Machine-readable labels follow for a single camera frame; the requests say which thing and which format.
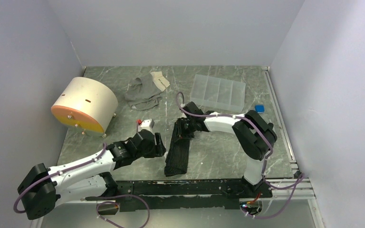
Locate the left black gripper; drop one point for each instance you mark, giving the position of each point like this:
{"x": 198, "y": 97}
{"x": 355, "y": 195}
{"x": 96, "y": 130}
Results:
{"x": 158, "y": 149}

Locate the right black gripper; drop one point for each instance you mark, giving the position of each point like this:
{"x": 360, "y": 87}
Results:
{"x": 180, "y": 133}

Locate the black striped underwear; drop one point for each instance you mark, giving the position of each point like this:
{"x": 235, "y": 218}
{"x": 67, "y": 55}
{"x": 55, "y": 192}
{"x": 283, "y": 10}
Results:
{"x": 177, "y": 157}

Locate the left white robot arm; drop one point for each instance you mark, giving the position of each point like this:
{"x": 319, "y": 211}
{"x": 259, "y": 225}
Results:
{"x": 45, "y": 188}

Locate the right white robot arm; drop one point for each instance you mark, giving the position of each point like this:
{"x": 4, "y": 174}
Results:
{"x": 255, "y": 135}

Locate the grey underwear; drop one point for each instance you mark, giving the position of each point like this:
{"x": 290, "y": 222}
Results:
{"x": 144, "y": 92}

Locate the clear plastic organizer box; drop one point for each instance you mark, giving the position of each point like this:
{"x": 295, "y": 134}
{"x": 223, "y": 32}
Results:
{"x": 218, "y": 93}

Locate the blue small block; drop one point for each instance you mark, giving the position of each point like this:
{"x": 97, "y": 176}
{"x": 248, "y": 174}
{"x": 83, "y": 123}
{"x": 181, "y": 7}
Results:
{"x": 259, "y": 108}

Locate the cream cylindrical drum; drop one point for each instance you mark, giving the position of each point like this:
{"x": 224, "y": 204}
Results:
{"x": 87, "y": 106}

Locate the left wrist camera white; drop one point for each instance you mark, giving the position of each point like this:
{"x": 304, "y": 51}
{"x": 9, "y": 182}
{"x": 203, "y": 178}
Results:
{"x": 146, "y": 124}

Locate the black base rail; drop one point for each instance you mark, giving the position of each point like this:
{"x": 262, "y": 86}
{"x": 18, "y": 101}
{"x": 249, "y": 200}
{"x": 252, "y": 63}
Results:
{"x": 188, "y": 194}

